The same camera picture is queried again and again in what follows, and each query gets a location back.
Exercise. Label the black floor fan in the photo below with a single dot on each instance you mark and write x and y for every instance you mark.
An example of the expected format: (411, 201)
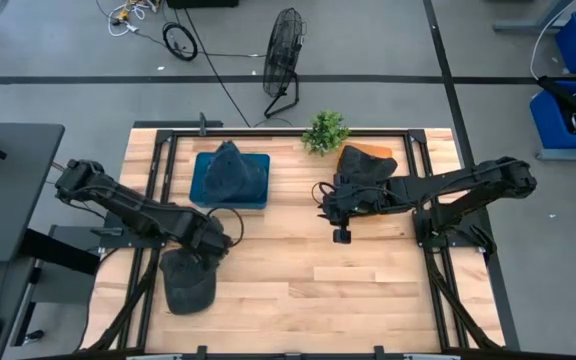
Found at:
(283, 50)

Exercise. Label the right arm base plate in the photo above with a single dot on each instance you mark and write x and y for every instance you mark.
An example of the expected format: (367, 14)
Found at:
(463, 240)

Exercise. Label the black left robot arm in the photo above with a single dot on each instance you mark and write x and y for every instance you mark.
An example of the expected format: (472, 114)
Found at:
(133, 210)

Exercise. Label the black box on floor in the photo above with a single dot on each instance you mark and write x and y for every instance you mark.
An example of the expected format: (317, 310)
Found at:
(203, 3)

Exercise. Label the blue plastic tray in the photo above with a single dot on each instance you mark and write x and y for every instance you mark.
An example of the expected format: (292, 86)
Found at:
(197, 195)

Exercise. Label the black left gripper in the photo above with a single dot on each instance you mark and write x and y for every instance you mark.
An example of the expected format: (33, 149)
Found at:
(213, 244)

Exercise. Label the grey metal table leg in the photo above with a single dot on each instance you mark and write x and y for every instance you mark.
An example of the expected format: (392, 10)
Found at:
(518, 25)

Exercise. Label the black bar behind table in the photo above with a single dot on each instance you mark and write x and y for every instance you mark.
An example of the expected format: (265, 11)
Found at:
(168, 123)

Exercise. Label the small green potted plant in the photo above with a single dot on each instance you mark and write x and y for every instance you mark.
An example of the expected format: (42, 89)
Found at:
(325, 132)

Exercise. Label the black bar over bin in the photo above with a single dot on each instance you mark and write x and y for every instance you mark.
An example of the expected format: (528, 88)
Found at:
(565, 97)

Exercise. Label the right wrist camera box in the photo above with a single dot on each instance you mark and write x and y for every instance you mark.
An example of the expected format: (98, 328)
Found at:
(342, 236)

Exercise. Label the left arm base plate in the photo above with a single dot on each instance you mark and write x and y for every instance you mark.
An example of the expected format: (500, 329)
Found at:
(118, 241)

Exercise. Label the dark grey desk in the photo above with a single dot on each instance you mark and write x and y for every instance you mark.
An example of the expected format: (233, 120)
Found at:
(8, 200)

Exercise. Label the black aluminium table frame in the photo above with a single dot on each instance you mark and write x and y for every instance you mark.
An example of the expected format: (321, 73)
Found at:
(288, 132)

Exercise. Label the orange plastic tray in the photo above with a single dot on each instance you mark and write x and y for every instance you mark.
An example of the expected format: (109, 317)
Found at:
(380, 150)

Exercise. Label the large blue storage bin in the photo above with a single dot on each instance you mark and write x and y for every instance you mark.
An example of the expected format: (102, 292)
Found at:
(548, 122)

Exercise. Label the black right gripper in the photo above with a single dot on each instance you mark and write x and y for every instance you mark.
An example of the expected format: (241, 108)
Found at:
(345, 202)

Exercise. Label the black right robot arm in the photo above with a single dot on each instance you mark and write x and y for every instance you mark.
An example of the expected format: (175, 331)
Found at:
(468, 182)

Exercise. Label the black camera post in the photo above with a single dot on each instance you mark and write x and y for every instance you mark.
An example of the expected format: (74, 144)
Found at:
(202, 124)

